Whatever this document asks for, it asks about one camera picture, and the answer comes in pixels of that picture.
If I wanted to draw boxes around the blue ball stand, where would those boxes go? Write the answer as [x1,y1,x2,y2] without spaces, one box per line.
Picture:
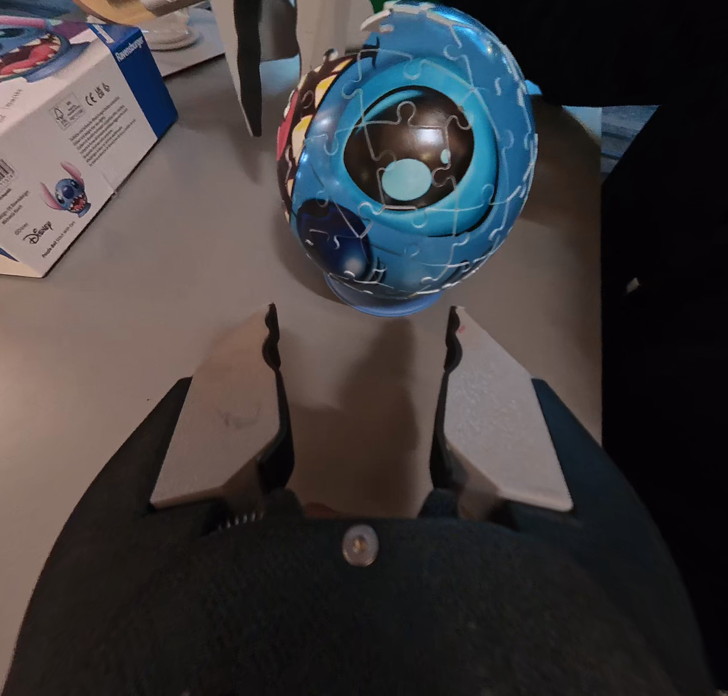
[324,272,444,317]

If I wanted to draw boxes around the blue puzzle ball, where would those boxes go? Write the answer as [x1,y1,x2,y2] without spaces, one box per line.
[277,1,538,304]

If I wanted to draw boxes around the printed puzzle box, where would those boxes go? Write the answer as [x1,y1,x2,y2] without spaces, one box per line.
[0,16,179,278]

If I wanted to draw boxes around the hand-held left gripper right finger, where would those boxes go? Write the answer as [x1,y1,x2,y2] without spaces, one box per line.
[429,306,574,520]

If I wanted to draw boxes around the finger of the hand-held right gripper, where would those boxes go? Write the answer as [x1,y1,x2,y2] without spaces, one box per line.
[287,0,374,82]
[207,0,264,137]

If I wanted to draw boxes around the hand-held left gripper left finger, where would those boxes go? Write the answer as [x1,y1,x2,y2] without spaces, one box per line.
[149,303,295,509]

